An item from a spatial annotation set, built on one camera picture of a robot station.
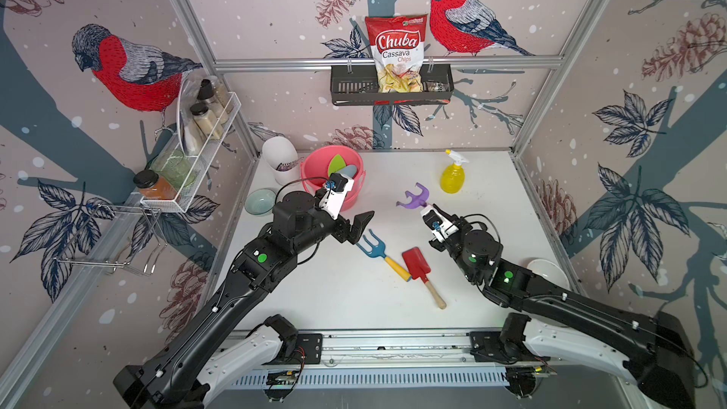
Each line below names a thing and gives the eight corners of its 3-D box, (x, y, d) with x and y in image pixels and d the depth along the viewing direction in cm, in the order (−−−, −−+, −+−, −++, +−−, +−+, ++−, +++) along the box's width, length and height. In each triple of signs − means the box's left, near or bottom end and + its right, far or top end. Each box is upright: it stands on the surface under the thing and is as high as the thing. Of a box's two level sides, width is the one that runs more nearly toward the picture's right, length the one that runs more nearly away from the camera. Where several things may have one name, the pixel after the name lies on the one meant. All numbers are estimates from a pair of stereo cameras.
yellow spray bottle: (434, 187, 110) (442, 156, 97) (437, 179, 113) (445, 148, 99) (457, 195, 108) (469, 165, 94) (460, 187, 110) (472, 156, 97)
